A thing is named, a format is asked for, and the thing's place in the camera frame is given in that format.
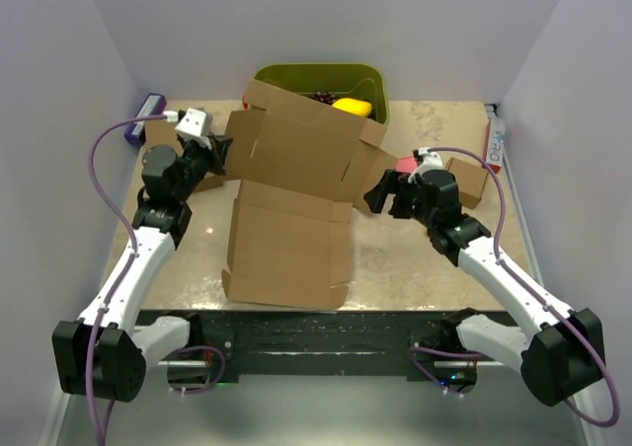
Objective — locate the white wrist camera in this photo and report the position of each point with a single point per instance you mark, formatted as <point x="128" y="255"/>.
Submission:
<point x="191" y="125"/>
<point x="425" y="159"/>

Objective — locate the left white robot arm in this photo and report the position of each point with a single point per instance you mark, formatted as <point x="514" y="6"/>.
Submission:
<point x="105" y="352"/>

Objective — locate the closed brown cardboard box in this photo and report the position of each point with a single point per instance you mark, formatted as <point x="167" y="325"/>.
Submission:
<point x="161" y="132"/>

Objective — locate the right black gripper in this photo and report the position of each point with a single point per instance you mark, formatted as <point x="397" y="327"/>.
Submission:
<point x="390" y="184"/>

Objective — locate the yellow mango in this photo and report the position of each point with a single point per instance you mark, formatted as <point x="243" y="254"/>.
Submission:
<point x="354" y="106"/>

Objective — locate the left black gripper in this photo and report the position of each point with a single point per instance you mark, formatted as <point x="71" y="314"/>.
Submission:
<point x="220" y="145"/>

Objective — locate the olive green plastic bin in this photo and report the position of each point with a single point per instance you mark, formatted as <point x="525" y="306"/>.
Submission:
<point x="344" y="79"/>

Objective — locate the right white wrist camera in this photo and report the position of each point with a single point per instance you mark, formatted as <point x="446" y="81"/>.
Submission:
<point x="425" y="159"/>

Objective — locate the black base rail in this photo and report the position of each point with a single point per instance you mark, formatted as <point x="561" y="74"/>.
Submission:
<point x="301" y="343"/>

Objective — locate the small brown cardboard box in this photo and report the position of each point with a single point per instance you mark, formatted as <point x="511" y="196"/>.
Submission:
<point x="471" y="180"/>

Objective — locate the upper purple grapes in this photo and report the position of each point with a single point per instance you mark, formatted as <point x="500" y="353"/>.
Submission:
<point x="323" y="97"/>

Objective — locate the purple white box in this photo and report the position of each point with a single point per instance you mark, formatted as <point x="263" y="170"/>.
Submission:
<point x="134" y="133"/>

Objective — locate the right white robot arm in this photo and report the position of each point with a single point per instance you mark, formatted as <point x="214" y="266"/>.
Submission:
<point x="555" y="349"/>

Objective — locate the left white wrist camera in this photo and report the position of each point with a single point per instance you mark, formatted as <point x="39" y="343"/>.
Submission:
<point x="191" y="125"/>

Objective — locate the red white toothpaste box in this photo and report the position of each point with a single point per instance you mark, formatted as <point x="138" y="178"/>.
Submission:
<point x="495" y="144"/>

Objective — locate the brown cardboard paper box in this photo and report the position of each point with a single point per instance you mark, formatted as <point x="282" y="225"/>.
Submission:
<point x="303" y="169"/>

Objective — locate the pink sponge block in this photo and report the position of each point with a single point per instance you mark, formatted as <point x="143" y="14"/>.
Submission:
<point x="406" y="165"/>

